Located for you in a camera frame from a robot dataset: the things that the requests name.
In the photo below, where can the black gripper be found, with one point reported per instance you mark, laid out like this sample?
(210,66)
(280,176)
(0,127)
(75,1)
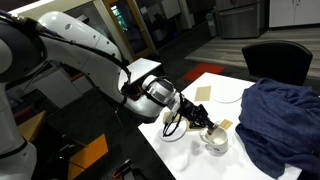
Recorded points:
(191,113)

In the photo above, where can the red marker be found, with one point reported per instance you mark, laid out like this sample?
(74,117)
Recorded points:
(211,131)

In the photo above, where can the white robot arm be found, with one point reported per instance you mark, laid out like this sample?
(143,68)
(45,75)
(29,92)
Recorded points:
(76,43)

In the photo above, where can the white mug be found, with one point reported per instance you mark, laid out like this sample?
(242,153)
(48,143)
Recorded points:
(218,143)

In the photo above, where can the small cardboard piece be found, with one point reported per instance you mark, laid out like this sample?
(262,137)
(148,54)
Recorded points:
(226,124)

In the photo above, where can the medium square cardboard piece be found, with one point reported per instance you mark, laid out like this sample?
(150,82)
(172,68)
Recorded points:
(202,93)

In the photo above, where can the white plate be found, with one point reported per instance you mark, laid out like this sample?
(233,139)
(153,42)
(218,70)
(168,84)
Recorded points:
(175,133)
(230,95)

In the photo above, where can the long large cardboard piece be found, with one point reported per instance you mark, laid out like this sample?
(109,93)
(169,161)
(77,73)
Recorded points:
(166,116)

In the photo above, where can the blue cloth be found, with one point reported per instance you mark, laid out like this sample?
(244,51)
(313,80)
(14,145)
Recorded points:
(280,123)

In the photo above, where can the white flat board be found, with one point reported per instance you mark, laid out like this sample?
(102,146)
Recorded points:
(143,68)

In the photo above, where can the black chair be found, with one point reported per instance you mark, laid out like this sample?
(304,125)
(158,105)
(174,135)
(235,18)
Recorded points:
(276,61)

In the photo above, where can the grey trash bin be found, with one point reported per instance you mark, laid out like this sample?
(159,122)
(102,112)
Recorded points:
(212,23)

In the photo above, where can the stainless steel appliance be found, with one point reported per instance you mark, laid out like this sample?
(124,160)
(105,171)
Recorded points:
(238,20)

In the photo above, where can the wooden door frame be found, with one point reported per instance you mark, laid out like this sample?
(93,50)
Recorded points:
(133,30)

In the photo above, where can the white wall cabinets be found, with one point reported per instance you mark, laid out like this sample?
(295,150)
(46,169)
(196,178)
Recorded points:
(295,12)

